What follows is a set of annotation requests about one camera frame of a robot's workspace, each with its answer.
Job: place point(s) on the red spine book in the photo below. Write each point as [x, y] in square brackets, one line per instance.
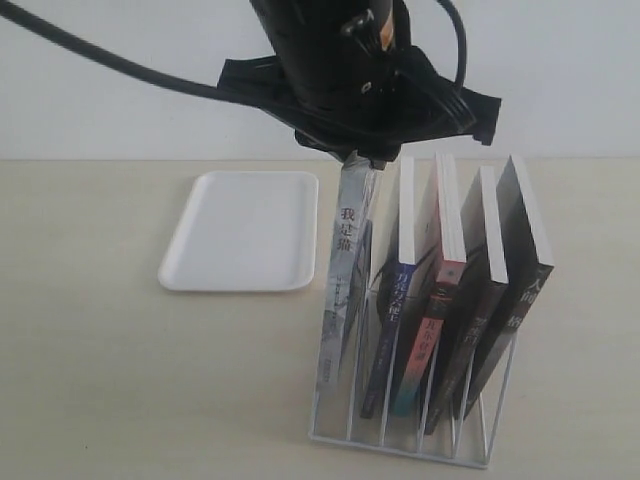
[441, 260]

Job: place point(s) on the dark spine thin book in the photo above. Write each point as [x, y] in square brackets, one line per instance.
[481, 288]

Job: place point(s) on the black cover book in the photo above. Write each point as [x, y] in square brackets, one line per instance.
[529, 262]

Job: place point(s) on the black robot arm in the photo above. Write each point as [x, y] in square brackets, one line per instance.
[347, 78]

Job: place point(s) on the grey spine book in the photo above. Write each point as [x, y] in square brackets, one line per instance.
[349, 267]

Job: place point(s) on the blue spine book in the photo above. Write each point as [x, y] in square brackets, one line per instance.
[393, 270]

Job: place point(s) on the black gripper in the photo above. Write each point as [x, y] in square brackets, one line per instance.
[420, 105]

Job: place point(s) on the white wire book rack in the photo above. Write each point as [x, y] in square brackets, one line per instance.
[462, 441]

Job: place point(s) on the white plastic tray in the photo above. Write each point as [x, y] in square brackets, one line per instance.
[244, 231]

